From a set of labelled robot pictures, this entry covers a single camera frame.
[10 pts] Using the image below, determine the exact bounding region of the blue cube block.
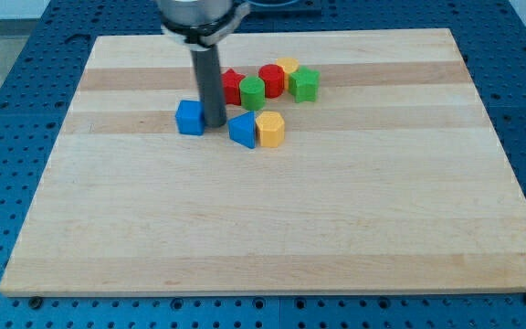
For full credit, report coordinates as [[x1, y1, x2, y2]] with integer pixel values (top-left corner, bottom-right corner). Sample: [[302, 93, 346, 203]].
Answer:
[[175, 100, 205, 135]]

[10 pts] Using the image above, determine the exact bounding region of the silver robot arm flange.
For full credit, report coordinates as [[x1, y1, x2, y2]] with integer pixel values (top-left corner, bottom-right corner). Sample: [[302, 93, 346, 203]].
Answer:
[[155, 0, 251, 51]]

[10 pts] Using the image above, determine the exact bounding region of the yellow hexagonal prism block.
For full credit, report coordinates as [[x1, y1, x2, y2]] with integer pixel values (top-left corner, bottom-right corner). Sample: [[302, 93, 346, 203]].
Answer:
[[256, 111, 285, 148]]

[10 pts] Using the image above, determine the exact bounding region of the blue triangular prism block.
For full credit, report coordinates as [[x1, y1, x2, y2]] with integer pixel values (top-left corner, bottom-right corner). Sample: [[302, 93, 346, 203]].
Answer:
[[228, 111, 256, 149]]

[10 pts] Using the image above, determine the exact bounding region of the green cylinder block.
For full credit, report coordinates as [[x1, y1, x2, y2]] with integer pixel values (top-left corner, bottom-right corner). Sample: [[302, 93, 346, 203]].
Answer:
[[239, 76, 266, 111]]

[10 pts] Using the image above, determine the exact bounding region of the green star block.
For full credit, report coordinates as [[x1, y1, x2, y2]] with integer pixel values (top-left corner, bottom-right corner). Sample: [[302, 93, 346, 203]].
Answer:
[[289, 66, 321, 103]]

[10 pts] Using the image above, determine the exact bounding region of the red cylinder block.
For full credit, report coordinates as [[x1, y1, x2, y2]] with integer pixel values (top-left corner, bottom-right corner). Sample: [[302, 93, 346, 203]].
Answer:
[[258, 64, 285, 99]]

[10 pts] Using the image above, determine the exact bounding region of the red star block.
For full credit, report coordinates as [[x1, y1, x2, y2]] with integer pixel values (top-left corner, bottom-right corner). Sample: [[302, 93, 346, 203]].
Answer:
[[222, 69, 246, 106]]

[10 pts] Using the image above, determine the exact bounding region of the yellow cylinder block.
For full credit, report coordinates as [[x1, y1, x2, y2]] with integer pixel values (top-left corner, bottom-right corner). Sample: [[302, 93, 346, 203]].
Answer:
[[275, 57, 300, 90]]

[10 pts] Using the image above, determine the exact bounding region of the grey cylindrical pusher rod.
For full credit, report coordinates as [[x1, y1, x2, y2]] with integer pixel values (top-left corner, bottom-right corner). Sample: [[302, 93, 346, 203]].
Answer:
[[191, 45, 226, 128]]

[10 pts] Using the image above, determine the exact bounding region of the light wooden board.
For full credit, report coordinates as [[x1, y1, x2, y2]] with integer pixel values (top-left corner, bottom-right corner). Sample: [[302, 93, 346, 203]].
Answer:
[[0, 28, 526, 297]]

